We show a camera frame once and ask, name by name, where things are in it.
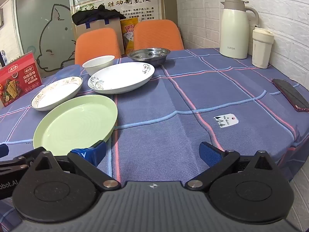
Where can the light green plate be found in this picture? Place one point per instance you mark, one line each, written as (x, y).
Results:
(77, 123)

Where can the large white plate green floral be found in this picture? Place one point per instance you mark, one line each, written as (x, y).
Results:
(120, 79)

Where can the yellow printed bag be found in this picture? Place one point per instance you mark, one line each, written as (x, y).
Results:
(128, 38)

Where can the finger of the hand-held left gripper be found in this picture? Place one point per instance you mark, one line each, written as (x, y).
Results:
(14, 165)
(3, 151)

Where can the stainless steel bowl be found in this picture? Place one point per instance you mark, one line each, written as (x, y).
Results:
(148, 54)

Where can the black cloth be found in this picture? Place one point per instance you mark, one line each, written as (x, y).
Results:
(96, 13)

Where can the orange chair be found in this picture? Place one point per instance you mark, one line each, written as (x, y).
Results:
(96, 43)
(157, 35)

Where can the red cracker box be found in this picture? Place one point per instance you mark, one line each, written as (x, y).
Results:
(18, 79)

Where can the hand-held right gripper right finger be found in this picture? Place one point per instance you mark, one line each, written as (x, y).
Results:
(209, 154)

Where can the frosted glass panel cat drawing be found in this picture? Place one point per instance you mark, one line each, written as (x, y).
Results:
(38, 19)

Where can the cream thermos jug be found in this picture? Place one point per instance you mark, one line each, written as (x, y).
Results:
(233, 29)

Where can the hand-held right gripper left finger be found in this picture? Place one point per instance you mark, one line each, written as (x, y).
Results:
(93, 154)

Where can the beige calligraphy sign board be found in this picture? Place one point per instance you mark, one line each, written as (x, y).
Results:
(137, 4)

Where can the cream tumbler cup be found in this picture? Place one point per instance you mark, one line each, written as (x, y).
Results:
(262, 48)

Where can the white plate with gold rim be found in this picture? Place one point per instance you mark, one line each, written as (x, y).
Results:
(55, 94)

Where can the blue plaid tablecloth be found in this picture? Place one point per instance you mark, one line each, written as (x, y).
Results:
(169, 101)

